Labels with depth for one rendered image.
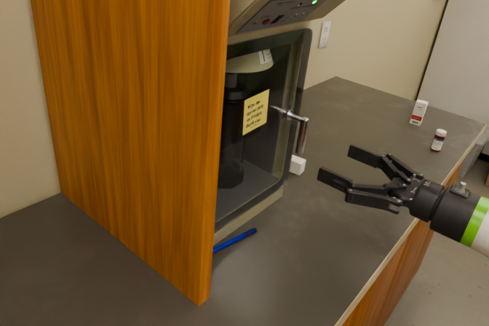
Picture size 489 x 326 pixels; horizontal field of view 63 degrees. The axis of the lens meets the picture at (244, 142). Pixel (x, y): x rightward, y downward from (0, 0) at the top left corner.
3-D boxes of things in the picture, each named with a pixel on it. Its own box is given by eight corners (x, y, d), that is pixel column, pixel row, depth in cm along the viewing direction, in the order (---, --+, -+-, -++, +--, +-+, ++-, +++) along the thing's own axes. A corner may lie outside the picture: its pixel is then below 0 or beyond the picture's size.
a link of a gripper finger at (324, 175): (349, 193, 78) (348, 194, 78) (318, 178, 82) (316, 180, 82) (353, 180, 77) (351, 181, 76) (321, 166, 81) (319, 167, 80)
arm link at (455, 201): (453, 255, 71) (466, 231, 77) (477, 202, 65) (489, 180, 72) (419, 239, 74) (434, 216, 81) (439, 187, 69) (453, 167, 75)
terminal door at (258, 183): (200, 239, 83) (209, 48, 64) (284, 183, 104) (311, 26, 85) (202, 241, 82) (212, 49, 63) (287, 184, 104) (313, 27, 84)
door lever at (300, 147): (287, 144, 95) (280, 148, 93) (292, 108, 91) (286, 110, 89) (305, 153, 92) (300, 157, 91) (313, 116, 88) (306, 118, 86)
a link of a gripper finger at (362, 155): (379, 156, 86) (380, 155, 87) (349, 145, 90) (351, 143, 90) (375, 168, 87) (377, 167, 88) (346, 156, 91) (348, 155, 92)
